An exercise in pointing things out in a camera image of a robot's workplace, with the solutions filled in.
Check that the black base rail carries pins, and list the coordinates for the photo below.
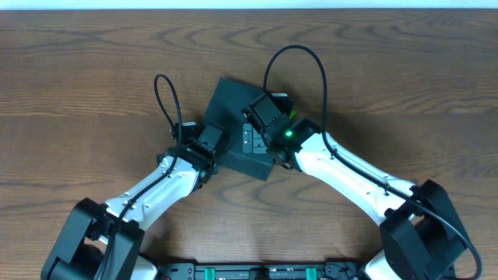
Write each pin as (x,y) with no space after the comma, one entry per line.
(316,271)

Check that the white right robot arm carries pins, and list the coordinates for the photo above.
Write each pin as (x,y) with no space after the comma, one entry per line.
(421,232)

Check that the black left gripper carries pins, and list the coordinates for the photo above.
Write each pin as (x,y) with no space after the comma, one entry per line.
(212,136)

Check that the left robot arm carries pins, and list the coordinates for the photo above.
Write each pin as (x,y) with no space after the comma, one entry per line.
(102,241)

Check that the black gift box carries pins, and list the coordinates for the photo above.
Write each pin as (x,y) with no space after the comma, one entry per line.
(225,110)

